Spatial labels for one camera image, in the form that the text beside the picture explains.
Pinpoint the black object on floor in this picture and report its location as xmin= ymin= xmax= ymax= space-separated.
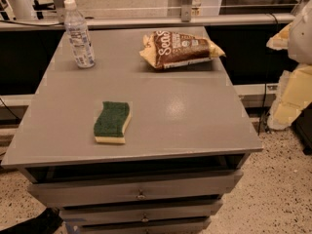
xmin=0 ymin=208 xmax=62 ymax=234

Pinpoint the bottom grey drawer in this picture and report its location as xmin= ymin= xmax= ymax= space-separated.
xmin=78 ymin=217 xmax=211 ymax=234

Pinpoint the middle grey drawer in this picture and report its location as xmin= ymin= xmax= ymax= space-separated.
xmin=60 ymin=198 xmax=222 ymax=226

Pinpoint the brown chip bag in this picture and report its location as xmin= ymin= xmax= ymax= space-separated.
xmin=139 ymin=30 xmax=225 ymax=70

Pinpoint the grey drawer cabinet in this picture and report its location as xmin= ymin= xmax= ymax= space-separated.
xmin=2 ymin=29 xmax=261 ymax=234

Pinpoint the grey drawer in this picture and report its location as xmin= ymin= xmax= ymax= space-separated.
xmin=60 ymin=198 xmax=222 ymax=226
xmin=78 ymin=217 xmax=211 ymax=234
xmin=28 ymin=170 xmax=243 ymax=208

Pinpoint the clear plastic water bottle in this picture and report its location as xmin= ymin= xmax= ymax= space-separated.
xmin=64 ymin=0 xmax=96 ymax=68

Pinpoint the black cable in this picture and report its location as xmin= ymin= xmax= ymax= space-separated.
xmin=256 ymin=13 xmax=280 ymax=137

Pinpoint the yellow foam padding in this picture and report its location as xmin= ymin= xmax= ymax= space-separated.
xmin=267 ymin=64 xmax=312 ymax=130

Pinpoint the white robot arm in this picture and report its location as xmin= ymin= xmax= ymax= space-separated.
xmin=288 ymin=0 xmax=312 ymax=64

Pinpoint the top grey drawer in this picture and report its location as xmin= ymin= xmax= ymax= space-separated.
xmin=28 ymin=170 xmax=243 ymax=208

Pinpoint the grey metal railing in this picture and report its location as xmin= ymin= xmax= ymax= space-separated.
xmin=1 ymin=0 xmax=296 ymax=30

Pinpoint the green and yellow sponge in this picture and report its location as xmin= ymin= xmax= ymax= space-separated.
xmin=94 ymin=101 xmax=131 ymax=144

